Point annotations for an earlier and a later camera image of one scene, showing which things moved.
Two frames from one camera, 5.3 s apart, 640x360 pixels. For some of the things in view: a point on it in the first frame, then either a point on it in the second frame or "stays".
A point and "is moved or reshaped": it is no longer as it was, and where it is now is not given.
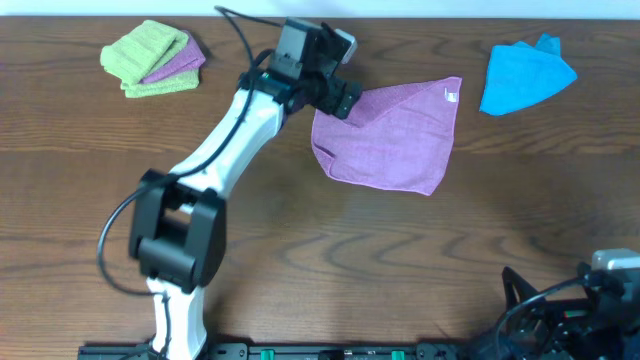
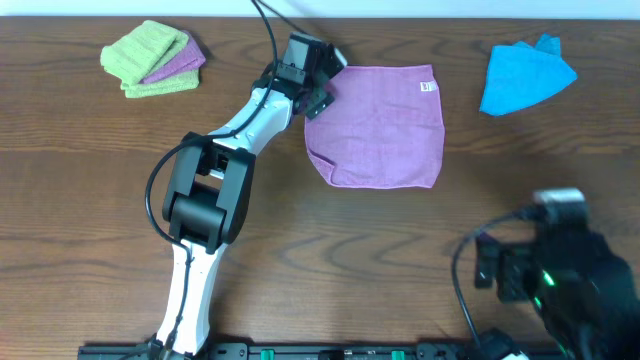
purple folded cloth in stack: [191, 57] stays
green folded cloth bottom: [176, 83] stays
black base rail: [291, 351] stays
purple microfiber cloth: [397, 136] is moved or reshaped
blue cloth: [522, 75] stays
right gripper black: [565, 317] -> [511, 261]
